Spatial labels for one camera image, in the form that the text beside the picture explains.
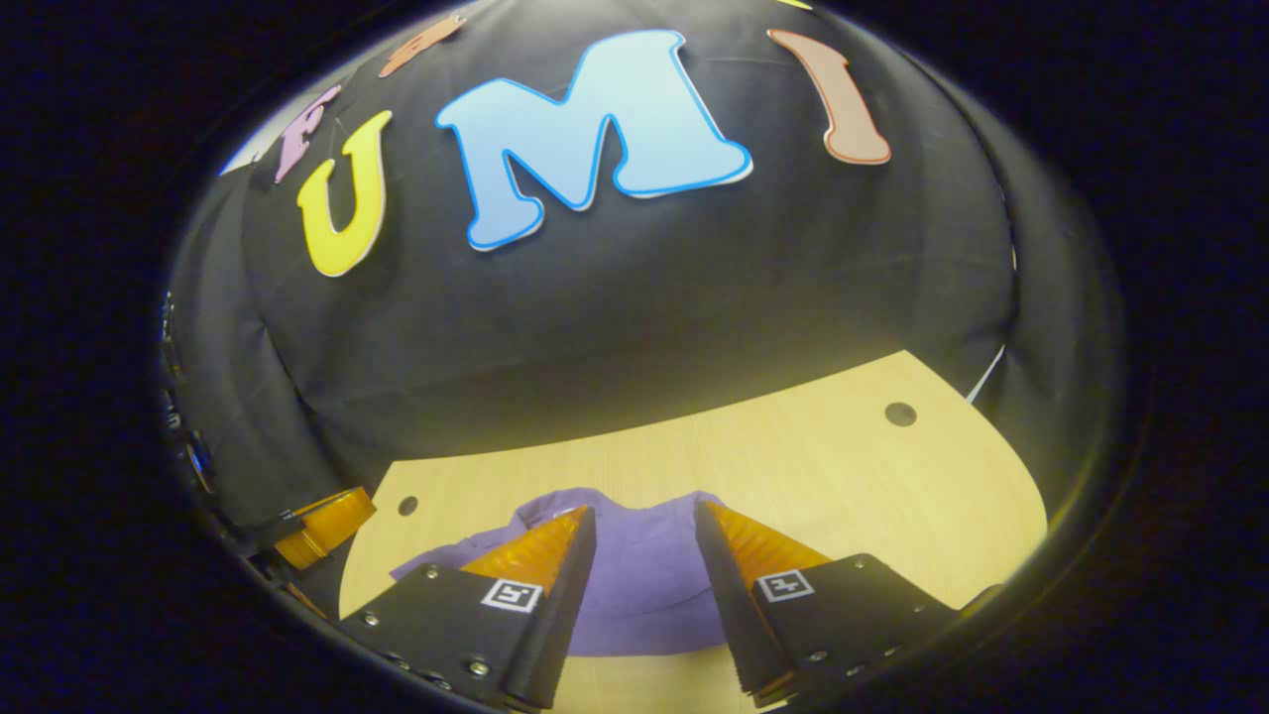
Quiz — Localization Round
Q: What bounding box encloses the black backdrop cloth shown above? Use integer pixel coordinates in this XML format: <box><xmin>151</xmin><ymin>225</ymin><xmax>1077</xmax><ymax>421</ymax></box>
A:
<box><xmin>164</xmin><ymin>0</ymin><xmax>1126</xmax><ymax>536</ymax></box>

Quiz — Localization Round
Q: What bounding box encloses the purple corduroy button shirt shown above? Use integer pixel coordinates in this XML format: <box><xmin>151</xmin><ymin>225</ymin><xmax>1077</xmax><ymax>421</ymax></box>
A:
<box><xmin>390</xmin><ymin>488</ymin><xmax>754</xmax><ymax>657</ymax></box>

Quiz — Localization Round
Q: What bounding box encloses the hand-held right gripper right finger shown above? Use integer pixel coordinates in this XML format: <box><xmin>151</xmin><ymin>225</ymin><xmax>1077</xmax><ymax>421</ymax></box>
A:
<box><xmin>694</xmin><ymin>501</ymin><xmax>1002</xmax><ymax>707</ymax></box>

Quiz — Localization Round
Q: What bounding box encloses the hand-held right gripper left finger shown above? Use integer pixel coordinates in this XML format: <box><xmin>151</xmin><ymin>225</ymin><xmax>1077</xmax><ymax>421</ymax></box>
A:
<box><xmin>337</xmin><ymin>506</ymin><xmax>598</xmax><ymax>711</ymax></box>

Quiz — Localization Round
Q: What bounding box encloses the white cable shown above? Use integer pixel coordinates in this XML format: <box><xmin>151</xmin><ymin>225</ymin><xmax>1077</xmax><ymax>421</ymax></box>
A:
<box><xmin>967</xmin><ymin>342</ymin><xmax>1008</xmax><ymax>406</ymax></box>

